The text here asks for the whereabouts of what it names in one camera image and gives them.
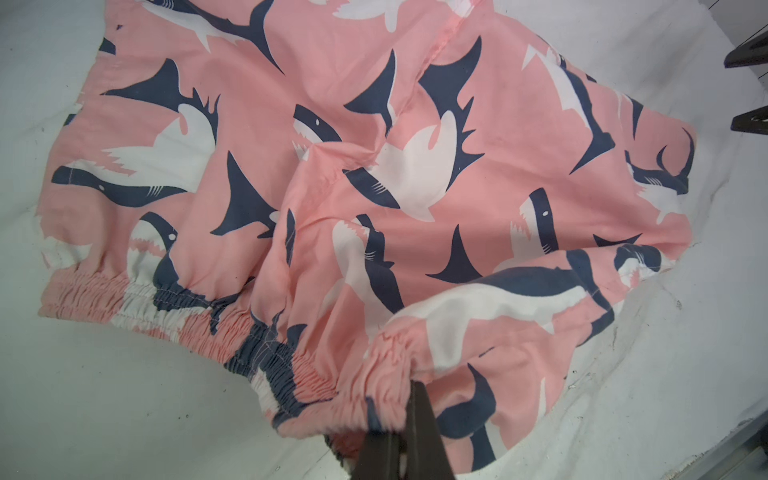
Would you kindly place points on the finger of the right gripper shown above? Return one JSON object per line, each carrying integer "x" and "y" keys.
{"x": 753, "y": 122}
{"x": 753, "y": 52}

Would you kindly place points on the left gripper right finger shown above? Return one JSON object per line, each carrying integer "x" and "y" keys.
{"x": 425, "y": 456}

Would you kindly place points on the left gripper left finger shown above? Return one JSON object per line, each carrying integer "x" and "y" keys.
{"x": 379, "y": 457}

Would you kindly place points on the pink shark print shorts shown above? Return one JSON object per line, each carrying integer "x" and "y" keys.
{"x": 338, "y": 199}

